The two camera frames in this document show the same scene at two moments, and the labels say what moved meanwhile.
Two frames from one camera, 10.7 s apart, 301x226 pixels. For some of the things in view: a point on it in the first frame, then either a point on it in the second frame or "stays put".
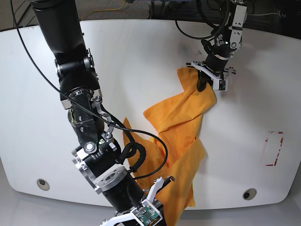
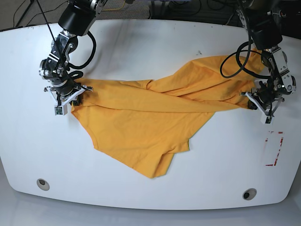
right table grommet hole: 249,194 stays put
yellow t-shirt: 174,150 → 146,123
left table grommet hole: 43,184 stays put
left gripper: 123,195 → 66,91
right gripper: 213,70 → 265,97
